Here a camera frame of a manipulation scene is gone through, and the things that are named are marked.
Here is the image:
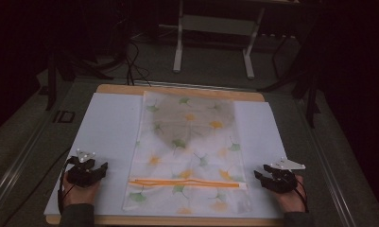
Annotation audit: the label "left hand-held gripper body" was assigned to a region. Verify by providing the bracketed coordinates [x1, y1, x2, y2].
[65, 148, 98, 188]

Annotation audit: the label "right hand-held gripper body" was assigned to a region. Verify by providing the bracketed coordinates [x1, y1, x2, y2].
[269, 157, 306, 194]

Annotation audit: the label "person's left hand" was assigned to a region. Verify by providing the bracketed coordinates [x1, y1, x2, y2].
[61, 180, 100, 208]

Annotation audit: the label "white table mat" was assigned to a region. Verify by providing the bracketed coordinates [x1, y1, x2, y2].
[43, 92, 289, 219]

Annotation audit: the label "leaf print mesh laundry bag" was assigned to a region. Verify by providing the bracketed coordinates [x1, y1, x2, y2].
[121, 90, 253, 216]

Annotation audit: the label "black tripod stand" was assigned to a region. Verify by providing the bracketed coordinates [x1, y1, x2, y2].
[258, 31, 324, 130]

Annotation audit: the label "grey cloth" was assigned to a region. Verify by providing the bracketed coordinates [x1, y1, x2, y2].
[152, 96, 236, 149]

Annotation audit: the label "wooden table board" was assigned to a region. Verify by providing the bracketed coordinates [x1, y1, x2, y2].
[45, 83, 286, 227]

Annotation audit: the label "white metal stand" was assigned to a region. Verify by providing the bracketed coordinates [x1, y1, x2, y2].
[172, 0, 267, 80]

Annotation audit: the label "left hand-held gripper cable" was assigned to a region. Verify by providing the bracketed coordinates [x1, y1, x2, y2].
[57, 156, 81, 216]

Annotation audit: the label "hand-held gripper cable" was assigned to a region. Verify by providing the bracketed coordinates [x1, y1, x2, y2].
[57, 156, 81, 216]
[294, 180, 310, 213]

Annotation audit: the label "right hand-held gripper cable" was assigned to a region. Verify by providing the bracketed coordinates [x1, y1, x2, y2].
[294, 180, 310, 213]

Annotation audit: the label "metal floor rail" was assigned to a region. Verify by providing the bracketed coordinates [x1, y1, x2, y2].
[0, 108, 72, 218]
[294, 97, 359, 227]

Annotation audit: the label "black floor cables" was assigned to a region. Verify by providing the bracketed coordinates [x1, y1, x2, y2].
[123, 40, 153, 87]

